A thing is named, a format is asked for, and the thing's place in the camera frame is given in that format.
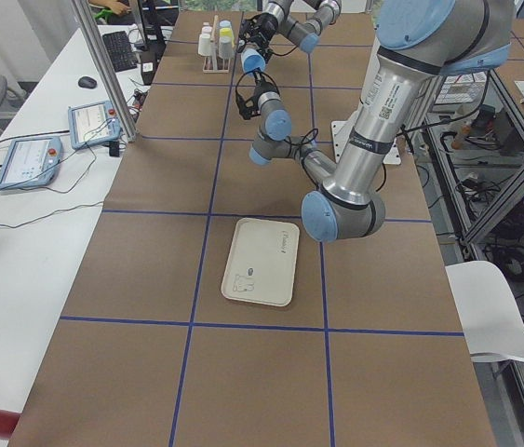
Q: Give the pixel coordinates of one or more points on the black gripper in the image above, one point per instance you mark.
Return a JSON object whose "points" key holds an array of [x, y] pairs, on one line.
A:
{"points": [[264, 22], [260, 88]]}

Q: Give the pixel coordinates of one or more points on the light blue plastic cup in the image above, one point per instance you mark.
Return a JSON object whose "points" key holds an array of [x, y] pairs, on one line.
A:
{"points": [[252, 60]]}

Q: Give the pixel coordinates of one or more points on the yellow plastic cup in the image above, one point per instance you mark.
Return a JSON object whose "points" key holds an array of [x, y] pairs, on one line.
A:
{"points": [[227, 33]]}

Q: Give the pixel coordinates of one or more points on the grey plastic cup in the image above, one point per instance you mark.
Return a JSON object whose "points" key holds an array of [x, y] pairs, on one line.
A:
{"points": [[226, 48]]}

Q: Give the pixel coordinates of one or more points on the cream plastic cup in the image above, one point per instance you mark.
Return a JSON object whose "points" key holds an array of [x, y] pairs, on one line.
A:
{"points": [[204, 48]]}

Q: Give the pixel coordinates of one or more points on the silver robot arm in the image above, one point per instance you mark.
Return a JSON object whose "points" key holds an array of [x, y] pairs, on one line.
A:
{"points": [[302, 34], [417, 41]]}

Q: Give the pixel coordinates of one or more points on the black monitor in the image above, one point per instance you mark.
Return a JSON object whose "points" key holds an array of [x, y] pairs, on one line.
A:
{"points": [[155, 16]]}

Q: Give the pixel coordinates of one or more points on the black keyboard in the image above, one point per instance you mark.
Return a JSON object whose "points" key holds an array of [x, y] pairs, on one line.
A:
{"points": [[120, 51]]}

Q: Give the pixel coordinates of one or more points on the seated person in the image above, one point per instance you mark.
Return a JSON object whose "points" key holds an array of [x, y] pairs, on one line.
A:
{"points": [[109, 8]]}

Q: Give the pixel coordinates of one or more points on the black computer mouse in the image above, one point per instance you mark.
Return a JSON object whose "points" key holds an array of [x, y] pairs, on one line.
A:
{"points": [[87, 82]]}

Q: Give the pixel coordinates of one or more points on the far teach pendant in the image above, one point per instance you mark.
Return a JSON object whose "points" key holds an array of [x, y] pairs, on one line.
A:
{"points": [[93, 124]]}

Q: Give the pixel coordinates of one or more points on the teach pendant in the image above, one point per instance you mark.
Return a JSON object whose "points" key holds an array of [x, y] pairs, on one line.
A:
{"points": [[31, 162], [93, 124]]}

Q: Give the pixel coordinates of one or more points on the cream serving tray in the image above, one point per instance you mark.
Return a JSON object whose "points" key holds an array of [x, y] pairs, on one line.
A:
{"points": [[261, 264]]}

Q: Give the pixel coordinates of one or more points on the near teach pendant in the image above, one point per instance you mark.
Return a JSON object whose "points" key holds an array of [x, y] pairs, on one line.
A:
{"points": [[31, 162]]}

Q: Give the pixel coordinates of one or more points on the white chair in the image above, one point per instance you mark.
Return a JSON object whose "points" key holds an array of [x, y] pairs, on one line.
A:
{"points": [[492, 325]]}

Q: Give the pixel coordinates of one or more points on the white wire cup rack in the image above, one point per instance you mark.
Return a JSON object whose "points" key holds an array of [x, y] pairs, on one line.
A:
{"points": [[214, 64]]}

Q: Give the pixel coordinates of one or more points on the aluminium frame post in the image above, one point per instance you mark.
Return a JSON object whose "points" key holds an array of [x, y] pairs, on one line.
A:
{"points": [[104, 66]]}

